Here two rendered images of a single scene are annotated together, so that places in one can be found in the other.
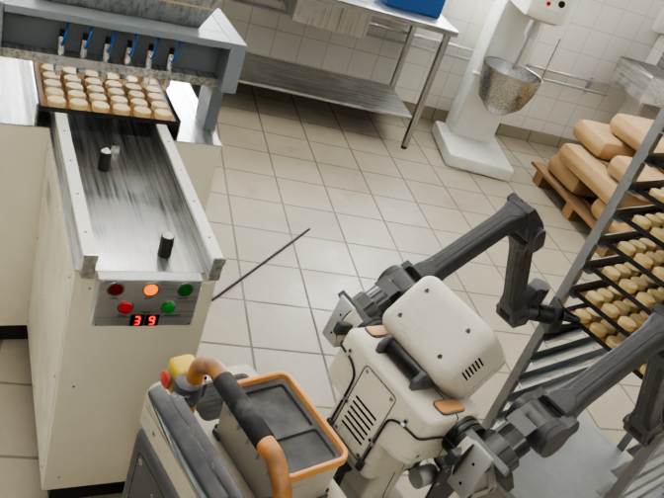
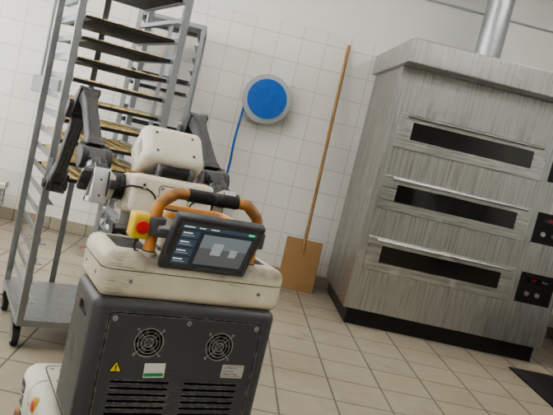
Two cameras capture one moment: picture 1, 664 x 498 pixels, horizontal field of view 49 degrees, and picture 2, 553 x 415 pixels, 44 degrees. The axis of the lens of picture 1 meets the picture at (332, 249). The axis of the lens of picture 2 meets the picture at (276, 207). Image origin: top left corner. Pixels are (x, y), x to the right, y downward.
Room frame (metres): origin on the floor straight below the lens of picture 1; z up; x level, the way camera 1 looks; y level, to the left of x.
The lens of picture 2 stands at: (0.19, 1.77, 1.21)
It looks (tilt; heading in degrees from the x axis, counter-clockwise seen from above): 6 degrees down; 287
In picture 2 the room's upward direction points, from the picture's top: 13 degrees clockwise
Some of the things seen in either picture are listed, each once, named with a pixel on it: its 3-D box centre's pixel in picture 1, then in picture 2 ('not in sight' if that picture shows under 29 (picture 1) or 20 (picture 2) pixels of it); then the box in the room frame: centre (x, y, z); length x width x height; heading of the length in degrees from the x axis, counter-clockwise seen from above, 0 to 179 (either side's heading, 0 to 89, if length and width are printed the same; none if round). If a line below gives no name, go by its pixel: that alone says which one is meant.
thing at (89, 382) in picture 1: (106, 306); not in sight; (1.67, 0.57, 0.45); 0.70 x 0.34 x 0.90; 33
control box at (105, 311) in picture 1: (146, 299); not in sight; (1.37, 0.37, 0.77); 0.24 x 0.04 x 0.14; 123
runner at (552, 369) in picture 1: (578, 361); (34, 225); (2.19, -0.94, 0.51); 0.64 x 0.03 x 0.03; 135
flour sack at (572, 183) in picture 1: (601, 180); not in sight; (5.16, -1.66, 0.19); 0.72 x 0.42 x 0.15; 114
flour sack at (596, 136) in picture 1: (627, 146); not in sight; (5.14, -1.71, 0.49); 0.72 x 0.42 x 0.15; 112
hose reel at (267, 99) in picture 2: not in sight; (256, 141); (2.11, -3.48, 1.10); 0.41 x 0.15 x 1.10; 22
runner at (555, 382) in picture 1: (566, 379); (30, 243); (2.19, -0.94, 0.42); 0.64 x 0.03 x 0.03; 135
